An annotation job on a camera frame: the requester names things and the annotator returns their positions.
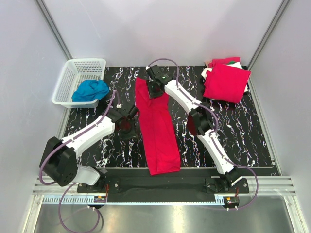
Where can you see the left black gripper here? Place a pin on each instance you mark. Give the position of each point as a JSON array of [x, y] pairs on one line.
[[132, 134]]

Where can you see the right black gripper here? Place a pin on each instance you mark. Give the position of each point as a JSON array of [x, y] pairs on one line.
[[151, 94]]

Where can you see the red t-shirt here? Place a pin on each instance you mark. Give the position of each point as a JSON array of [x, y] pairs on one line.
[[159, 140], [226, 83]]

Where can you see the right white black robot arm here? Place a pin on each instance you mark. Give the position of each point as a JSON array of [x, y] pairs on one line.
[[201, 122]]

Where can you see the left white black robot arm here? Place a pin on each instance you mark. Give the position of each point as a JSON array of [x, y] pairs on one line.
[[59, 160]]

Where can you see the folded red t-shirt on stack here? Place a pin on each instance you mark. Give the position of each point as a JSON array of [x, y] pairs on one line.
[[226, 83]]

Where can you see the stack of folded shirts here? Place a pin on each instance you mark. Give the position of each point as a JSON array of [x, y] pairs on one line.
[[231, 61]]

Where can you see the blue crumpled t-shirt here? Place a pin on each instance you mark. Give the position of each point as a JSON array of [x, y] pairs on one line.
[[90, 90]]

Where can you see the white plastic basket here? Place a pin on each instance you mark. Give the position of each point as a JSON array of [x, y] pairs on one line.
[[74, 72]]

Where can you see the left small controller board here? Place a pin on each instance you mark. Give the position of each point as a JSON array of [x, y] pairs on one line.
[[100, 199]]

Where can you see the small controller board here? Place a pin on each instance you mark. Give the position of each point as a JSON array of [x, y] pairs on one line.
[[232, 200], [100, 199]]

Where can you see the black marble pattern mat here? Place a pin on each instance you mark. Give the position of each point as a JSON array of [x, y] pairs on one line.
[[240, 132]]

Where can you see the right small controller board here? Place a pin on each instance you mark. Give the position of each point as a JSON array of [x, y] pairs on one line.
[[232, 200]]

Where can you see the aluminium front rail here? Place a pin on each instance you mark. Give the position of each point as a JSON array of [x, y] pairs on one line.
[[261, 186]]

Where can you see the left aluminium corner post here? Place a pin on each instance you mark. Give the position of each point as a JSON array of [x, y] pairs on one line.
[[53, 28]]

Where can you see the aluminium corner post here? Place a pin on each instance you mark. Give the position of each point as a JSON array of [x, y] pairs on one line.
[[272, 26], [53, 28]]

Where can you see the right aluminium corner post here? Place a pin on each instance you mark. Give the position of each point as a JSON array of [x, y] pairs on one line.
[[272, 26]]

